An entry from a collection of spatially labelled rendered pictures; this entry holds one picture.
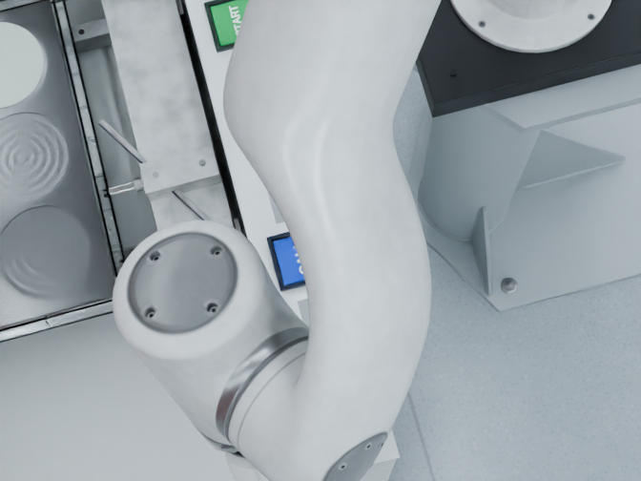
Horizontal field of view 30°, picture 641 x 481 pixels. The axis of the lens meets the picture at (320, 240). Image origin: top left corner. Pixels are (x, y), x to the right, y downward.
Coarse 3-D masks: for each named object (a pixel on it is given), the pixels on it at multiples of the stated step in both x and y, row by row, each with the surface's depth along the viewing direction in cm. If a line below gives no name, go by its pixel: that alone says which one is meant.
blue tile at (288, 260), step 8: (280, 240) 117; (288, 240) 117; (280, 248) 117; (288, 248) 117; (280, 256) 116; (288, 256) 116; (296, 256) 116; (280, 264) 116; (288, 264) 116; (296, 264) 116; (280, 272) 116; (288, 272) 116; (296, 272) 116; (288, 280) 116; (296, 280) 116
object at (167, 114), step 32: (128, 0) 133; (160, 0) 133; (128, 32) 132; (160, 32) 132; (128, 64) 131; (160, 64) 131; (192, 64) 131; (128, 96) 130; (160, 96) 130; (192, 96) 130; (160, 128) 129; (192, 128) 129; (192, 192) 127; (224, 192) 127; (160, 224) 126
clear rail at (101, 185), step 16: (64, 0) 131; (64, 16) 130; (64, 32) 130; (64, 48) 130; (80, 80) 129; (80, 96) 128; (80, 112) 128; (96, 144) 127; (96, 160) 126; (96, 176) 126; (96, 192) 125; (112, 208) 125; (112, 224) 124; (112, 240) 124; (112, 256) 124
